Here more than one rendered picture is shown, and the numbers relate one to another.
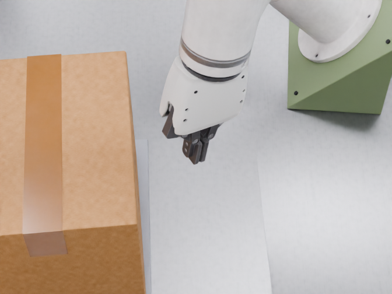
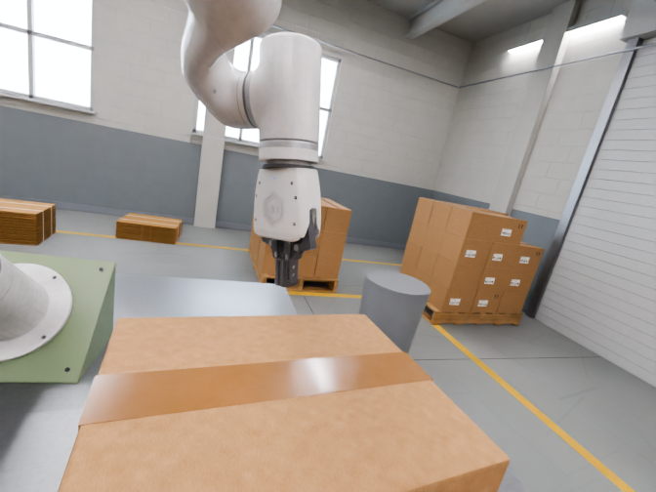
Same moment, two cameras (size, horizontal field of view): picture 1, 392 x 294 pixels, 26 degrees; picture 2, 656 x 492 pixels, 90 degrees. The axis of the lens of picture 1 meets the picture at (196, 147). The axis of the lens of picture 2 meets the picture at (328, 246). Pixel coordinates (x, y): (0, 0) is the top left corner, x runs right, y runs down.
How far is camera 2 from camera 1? 1.16 m
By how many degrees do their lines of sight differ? 90
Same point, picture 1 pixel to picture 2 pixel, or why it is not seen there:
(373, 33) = (76, 280)
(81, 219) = (384, 341)
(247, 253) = not seen: hidden behind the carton
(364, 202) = not seen: hidden behind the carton
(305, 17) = (26, 303)
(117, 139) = (274, 322)
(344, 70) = (91, 312)
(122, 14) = not seen: outside the picture
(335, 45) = (55, 313)
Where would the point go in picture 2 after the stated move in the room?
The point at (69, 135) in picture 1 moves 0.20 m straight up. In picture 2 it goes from (279, 354) to (315, 151)
